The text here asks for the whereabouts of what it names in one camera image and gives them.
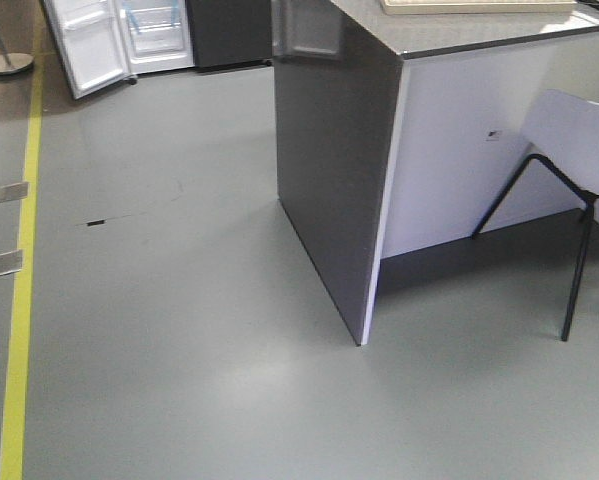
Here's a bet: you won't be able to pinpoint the far metal floor plate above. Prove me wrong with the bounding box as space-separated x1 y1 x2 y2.
0 181 29 203

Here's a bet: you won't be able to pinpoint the near metal floor plate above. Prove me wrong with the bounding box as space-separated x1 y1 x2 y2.
0 250 23 277

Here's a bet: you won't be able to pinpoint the fridge door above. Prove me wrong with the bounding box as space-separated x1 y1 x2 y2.
41 0 131 99

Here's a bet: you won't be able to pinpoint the metal floor stand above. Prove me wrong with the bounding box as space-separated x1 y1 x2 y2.
0 35 34 76

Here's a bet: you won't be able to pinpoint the white chair black legs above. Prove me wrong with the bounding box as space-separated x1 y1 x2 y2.
471 89 599 342

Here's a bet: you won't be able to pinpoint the dark grey cabinet panel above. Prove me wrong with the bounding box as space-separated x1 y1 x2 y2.
273 1 599 345

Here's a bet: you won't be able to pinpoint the open white fridge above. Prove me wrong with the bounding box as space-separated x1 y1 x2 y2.
115 0 194 75

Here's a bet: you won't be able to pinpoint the metal floor plate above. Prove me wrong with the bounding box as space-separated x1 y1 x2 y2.
0 250 23 277
0 181 29 203

